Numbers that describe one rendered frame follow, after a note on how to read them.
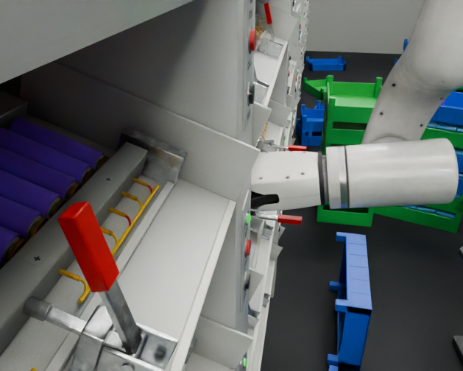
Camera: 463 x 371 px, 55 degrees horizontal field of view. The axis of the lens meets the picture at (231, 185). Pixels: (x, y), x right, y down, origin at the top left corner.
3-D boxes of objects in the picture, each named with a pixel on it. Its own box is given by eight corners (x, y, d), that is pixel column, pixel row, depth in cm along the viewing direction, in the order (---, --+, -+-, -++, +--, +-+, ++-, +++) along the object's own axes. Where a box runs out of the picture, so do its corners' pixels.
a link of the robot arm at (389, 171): (343, 137, 63) (347, 156, 55) (444, 128, 60) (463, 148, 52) (346, 191, 66) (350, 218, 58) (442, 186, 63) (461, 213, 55)
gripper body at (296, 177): (327, 138, 63) (250, 144, 66) (329, 169, 54) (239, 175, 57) (330, 185, 67) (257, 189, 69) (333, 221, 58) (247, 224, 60)
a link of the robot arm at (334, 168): (343, 135, 62) (321, 137, 63) (346, 161, 55) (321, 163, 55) (345, 188, 66) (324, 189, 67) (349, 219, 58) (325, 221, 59)
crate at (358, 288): (355, 289, 135) (329, 285, 136) (365, 234, 125) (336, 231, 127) (359, 371, 109) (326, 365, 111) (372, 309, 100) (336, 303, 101)
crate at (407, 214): (461, 208, 177) (466, 191, 173) (456, 233, 161) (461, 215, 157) (383, 191, 189) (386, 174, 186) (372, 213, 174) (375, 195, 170)
